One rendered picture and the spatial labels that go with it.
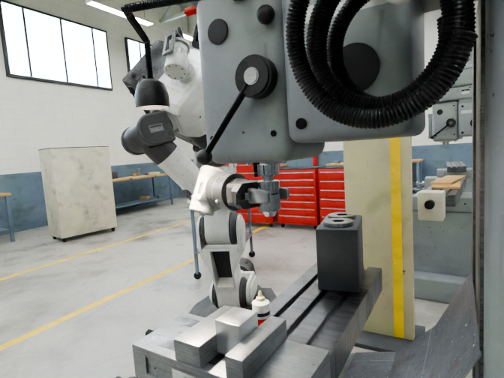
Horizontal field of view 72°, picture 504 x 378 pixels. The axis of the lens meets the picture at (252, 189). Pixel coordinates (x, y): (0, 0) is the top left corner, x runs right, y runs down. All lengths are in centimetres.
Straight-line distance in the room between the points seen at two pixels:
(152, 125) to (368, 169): 165
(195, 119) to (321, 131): 64
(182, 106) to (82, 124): 846
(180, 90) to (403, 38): 76
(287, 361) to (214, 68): 53
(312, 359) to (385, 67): 48
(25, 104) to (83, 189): 281
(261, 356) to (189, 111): 75
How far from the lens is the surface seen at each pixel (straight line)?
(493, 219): 43
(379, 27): 56
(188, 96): 113
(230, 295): 164
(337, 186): 541
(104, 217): 702
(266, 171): 71
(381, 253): 251
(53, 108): 922
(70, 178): 674
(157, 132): 110
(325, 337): 87
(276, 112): 61
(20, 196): 870
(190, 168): 114
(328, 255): 107
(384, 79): 54
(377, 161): 241
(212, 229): 145
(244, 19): 67
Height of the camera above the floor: 133
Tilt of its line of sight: 6 degrees down
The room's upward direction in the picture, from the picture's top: 4 degrees counter-clockwise
